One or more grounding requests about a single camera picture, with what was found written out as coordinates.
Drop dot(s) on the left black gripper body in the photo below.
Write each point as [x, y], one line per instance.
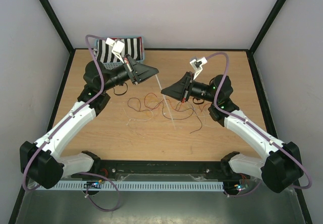
[123, 74]

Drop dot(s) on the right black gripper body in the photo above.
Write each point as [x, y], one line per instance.
[197, 90]

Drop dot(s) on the white zip tie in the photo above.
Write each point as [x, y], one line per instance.
[165, 100]

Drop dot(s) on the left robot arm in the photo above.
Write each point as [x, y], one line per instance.
[41, 160]

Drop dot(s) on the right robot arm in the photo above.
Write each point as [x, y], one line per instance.
[279, 163]

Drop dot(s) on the light blue plastic basket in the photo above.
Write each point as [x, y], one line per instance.
[121, 55]

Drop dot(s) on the black white striped cloth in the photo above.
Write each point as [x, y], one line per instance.
[126, 48]

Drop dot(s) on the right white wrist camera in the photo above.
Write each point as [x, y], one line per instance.
[197, 65]

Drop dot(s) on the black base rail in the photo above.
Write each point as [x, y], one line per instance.
[207, 169]

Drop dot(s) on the black enclosure frame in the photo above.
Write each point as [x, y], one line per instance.
[254, 70]

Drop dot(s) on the light blue slotted cable duct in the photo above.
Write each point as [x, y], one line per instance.
[140, 186]

